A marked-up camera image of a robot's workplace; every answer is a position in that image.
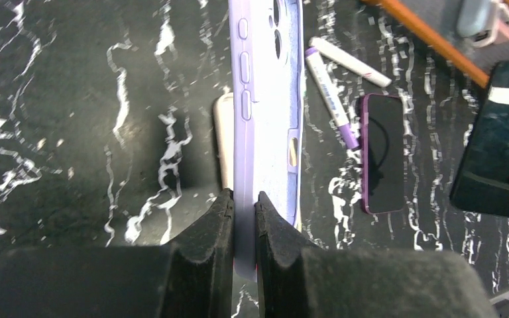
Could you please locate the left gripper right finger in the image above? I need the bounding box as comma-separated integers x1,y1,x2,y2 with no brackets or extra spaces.
255,193,496,317

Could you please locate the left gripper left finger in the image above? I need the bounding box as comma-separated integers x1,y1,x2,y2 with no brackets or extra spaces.
0,189,235,317

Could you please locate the bare black phone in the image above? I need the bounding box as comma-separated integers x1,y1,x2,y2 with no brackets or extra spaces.
360,94,406,215

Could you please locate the purple capped white marker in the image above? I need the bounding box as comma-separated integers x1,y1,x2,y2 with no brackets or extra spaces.
305,47,359,150

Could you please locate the white pen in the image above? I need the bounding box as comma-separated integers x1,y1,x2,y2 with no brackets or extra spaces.
309,37,392,88

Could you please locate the orange wooden shelf rack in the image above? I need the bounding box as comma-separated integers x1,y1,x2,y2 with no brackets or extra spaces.
368,1,509,87

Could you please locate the light blue stapler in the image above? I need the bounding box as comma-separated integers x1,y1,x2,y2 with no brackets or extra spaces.
456,0,496,48

